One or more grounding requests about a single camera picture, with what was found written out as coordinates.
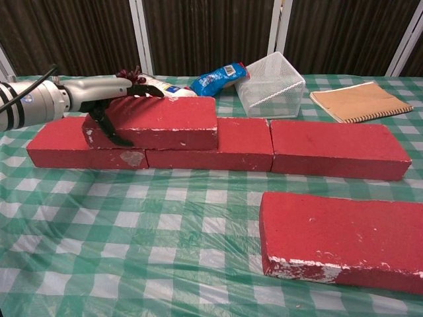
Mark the dark red grape bunch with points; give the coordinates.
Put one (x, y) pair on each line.
(127, 74)

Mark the dark brown partition panel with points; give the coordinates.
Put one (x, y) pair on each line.
(66, 33)
(205, 33)
(340, 33)
(417, 64)

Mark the red rectangular foam brick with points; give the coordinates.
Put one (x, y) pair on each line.
(330, 231)
(211, 160)
(330, 142)
(172, 115)
(66, 158)

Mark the white snack packet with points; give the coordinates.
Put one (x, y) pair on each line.
(172, 90)

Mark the green white checked tablecloth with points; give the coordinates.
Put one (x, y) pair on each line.
(165, 231)

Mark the brown spiral notebook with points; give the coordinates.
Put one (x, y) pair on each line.
(360, 99)

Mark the white partition frame post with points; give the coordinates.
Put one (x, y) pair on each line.
(406, 46)
(142, 39)
(5, 64)
(277, 26)

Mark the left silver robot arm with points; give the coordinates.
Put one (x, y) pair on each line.
(36, 102)

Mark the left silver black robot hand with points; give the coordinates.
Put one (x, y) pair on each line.
(96, 90)

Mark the blue snack packet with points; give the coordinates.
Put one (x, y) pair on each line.
(215, 79)

